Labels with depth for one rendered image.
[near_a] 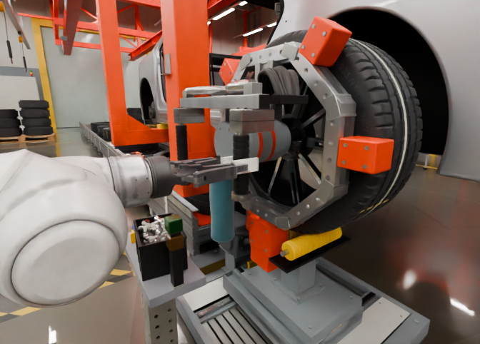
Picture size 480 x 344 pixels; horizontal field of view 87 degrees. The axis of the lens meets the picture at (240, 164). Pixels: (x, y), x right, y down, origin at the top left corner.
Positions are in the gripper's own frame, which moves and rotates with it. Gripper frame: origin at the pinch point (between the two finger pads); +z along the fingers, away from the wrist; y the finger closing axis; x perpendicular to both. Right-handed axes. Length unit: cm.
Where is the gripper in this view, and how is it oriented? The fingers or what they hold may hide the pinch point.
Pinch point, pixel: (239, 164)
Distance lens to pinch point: 56.6
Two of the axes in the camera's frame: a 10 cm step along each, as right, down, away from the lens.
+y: 5.7, 1.9, -8.0
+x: 0.0, -9.7, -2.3
